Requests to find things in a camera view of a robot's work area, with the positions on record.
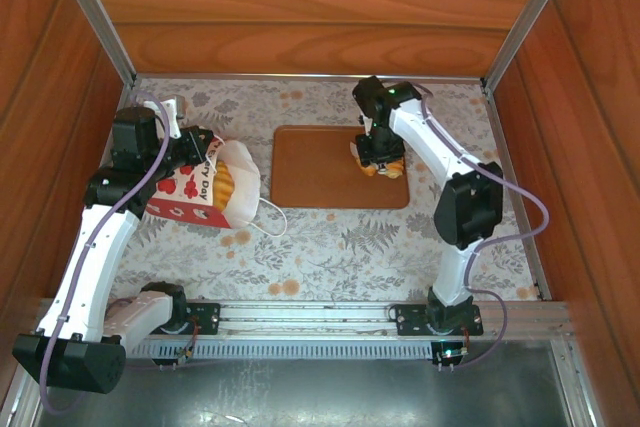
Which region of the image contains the ridged pale fake croissant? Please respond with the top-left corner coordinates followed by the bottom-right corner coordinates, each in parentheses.
top-left (380, 156), bottom-right (406, 181)

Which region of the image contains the white and red paper bag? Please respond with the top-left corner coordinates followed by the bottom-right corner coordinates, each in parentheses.
top-left (144, 134), bottom-right (289, 238)

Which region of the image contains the brown rectangular tray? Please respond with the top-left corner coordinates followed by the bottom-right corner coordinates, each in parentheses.
top-left (269, 124), bottom-right (411, 210)

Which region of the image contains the floral patterned tablecloth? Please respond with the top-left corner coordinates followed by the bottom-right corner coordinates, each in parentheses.
top-left (59, 77), bottom-right (551, 301)

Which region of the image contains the connector board with green light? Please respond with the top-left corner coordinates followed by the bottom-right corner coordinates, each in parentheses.
top-left (432, 341), bottom-right (471, 373)

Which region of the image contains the grey metal sheet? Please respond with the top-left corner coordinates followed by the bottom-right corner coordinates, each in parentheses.
top-left (29, 339), bottom-right (581, 427)

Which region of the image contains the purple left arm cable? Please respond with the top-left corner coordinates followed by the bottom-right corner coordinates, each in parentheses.
top-left (38, 90), bottom-right (174, 416)

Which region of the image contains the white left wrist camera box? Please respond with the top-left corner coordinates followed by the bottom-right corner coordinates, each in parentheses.
top-left (142, 95), bottom-right (187, 141)

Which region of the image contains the aluminium frame post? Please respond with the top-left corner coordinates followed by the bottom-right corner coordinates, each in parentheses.
top-left (46, 0), bottom-right (139, 89)
top-left (480, 0), bottom-right (582, 93)

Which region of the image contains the aluminium mounting rail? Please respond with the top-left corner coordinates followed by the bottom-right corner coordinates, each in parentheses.
top-left (32, 298), bottom-right (571, 339)

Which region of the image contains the white slotted cable duct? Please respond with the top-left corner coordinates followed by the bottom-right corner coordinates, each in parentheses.
top-left (129, 339), bottom-right (436, 361)

